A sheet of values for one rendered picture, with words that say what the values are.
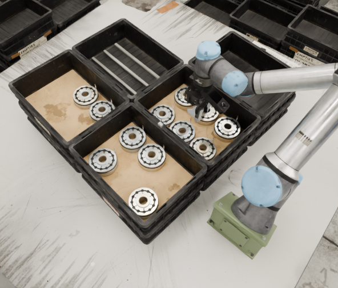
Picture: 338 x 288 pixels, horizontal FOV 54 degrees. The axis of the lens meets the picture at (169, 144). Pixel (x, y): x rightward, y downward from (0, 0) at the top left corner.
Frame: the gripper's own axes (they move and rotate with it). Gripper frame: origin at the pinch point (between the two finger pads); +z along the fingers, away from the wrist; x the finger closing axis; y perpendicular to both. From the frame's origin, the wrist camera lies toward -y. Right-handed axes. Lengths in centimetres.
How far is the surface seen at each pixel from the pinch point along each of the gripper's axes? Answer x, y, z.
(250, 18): -127, 39, 47
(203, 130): 3.7, -3.4, 2.1
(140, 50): -15.5, 46.1, 2.3
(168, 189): 32.5, -8.2, 2.0
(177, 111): 2.6, 10.2, 2.1
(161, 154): 24.4, 1.7, -1.1
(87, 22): -24, 93, 15
